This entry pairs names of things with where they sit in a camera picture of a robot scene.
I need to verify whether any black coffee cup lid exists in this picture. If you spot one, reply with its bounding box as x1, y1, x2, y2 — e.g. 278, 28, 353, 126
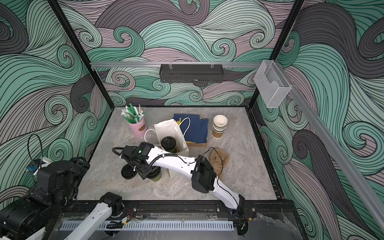
121, 165, 137, 180

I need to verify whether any white paper takeout bag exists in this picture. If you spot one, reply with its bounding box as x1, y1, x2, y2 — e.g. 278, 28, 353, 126
142, 119, 195, 179

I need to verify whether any brown pulp cup carrier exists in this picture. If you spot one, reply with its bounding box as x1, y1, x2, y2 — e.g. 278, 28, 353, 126
210, 148, 230, 177

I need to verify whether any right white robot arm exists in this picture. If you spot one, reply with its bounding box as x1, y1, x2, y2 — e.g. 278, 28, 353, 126
112, 142, 245, 213

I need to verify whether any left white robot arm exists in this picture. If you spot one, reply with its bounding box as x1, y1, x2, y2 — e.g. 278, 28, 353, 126
1, 157, 123, 240

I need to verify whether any pink straw holder cup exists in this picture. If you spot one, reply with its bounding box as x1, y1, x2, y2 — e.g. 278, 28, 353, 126
129, 118, 147, 139

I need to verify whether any bundle of wrapped straws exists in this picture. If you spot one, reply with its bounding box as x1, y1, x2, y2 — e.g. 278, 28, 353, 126
121, 104, 144, 124

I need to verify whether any dark blue napkin stack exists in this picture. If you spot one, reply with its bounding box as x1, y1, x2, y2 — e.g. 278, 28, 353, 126
174, 114, 209, 144

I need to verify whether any stack of paper cups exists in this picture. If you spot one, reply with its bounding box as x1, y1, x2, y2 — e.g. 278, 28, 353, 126
213, 115, 228, 138

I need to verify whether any black wall-mounted tray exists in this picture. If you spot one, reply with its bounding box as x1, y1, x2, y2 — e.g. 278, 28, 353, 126
160, 65, 224, 83

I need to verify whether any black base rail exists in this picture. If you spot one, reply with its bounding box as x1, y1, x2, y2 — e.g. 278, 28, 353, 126
59, 199, 295, 215

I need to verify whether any grey aluminium rail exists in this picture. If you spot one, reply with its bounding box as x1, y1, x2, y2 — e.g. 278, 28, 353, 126
90, 61, 261, 69

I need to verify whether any clear acrylic wall holder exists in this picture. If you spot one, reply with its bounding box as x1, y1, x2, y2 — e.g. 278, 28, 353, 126
254, 60, 292, 109

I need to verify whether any black enclosure corner post left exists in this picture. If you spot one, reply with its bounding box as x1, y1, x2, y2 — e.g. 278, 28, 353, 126
47, 0, 115, 110

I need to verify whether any black enclosure corner post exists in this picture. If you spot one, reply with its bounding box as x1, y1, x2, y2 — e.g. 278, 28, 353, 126
249, 1, 304, 108
47, 0, 115, 110

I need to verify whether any black enclosure corner post right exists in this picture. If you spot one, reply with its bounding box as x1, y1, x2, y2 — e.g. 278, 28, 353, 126
249, 1, 304, 108

